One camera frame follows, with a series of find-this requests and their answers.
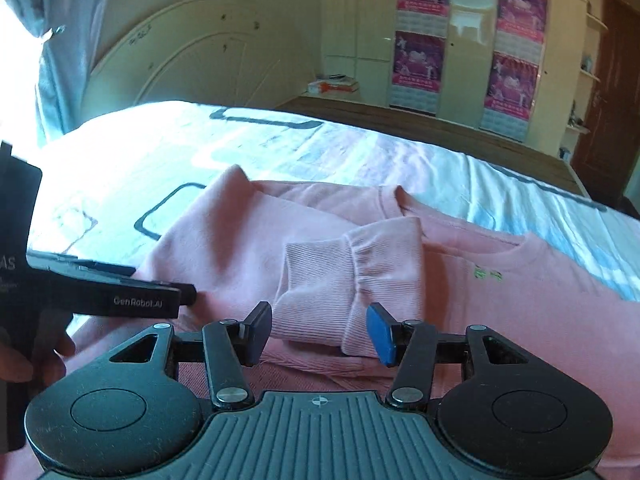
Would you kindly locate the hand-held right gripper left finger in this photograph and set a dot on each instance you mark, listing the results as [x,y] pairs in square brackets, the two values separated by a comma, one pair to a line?
[260,332]

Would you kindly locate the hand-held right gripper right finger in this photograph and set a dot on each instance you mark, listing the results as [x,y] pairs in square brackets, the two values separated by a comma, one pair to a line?
[382,334]

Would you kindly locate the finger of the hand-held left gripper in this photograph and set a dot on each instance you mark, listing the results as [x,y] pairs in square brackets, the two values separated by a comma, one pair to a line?
[85,262]
[125,297]

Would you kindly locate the pink sweater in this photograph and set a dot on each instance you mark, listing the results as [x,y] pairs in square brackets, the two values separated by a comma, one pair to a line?
[320,240]

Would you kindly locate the person's left hand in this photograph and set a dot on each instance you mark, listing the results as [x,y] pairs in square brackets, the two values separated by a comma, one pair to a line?
[56,347]

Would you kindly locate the white blue printed bed sheet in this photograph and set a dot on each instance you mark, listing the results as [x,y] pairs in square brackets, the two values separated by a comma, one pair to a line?
[310,145]

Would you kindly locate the grey curtain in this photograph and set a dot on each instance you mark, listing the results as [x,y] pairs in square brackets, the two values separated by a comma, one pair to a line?
[55,50]

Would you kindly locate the cream curved headboard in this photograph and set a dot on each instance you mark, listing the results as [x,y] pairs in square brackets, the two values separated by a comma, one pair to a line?
[200,55]

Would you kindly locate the white orange box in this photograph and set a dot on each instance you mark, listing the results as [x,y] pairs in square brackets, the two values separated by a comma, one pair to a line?
[332,88]

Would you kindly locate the small flat dark item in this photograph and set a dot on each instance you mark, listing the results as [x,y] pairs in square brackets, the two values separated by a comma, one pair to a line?
[338,77]

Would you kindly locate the cream wardrobe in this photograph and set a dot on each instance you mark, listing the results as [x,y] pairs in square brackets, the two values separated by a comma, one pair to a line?
[470,35]

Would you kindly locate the brown wooden door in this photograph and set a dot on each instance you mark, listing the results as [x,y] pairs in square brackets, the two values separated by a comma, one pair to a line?
[612,100]

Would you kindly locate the cream corner wall shelf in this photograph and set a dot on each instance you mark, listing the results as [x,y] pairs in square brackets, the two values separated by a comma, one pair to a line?
[582,75]

